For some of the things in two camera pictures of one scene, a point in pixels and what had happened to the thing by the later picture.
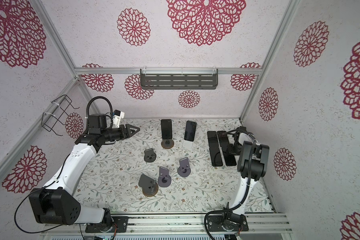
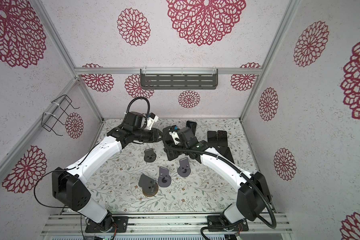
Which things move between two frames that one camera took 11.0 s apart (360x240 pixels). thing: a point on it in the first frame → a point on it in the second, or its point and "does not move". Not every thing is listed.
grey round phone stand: x=164 y=179 does not move
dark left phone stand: x=149 y=156 does not move
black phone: x=190 y=130 does not move
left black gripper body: x=117 y=134 → x=150 y=136
